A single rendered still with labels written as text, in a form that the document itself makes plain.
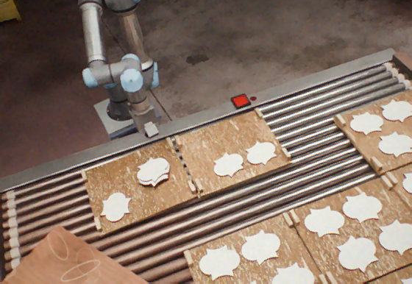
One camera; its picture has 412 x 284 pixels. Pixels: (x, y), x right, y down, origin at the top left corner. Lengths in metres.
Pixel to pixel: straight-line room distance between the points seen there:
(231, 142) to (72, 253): 0.80
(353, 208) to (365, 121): 0.47
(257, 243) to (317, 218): 0.24
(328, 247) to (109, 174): 0.94
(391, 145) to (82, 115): 2.50
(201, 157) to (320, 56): 2.23
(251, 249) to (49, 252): 0.71
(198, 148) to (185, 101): 1.66
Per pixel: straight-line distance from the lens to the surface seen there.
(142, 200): 1.83
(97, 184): 1.94
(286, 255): 1.64
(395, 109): 2.14
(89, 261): 1.62
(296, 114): 2.10
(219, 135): 1.99
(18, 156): 3.65
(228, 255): 1.63
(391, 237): 1.72
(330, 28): 4.28
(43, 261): 1.69
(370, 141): 1.99
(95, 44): 1.81
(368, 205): 1.77
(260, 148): 1.91
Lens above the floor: 2.39
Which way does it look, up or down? 48 degrees down
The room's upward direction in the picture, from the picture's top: 9 degrees counter-clockwise
